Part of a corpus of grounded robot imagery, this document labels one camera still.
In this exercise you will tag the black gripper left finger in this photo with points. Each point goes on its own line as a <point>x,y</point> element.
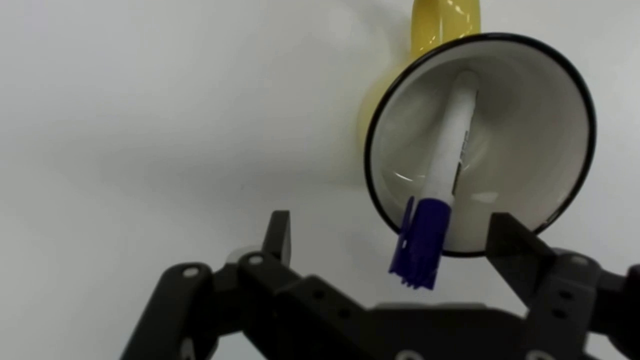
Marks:
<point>200,312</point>

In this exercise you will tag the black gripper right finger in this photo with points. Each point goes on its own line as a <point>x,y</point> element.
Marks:
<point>567,300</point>

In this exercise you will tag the white marker with blue cap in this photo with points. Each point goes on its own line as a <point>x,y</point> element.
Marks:
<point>452,146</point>

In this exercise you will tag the yellow enamel mug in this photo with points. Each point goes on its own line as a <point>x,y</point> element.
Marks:
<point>532,133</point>

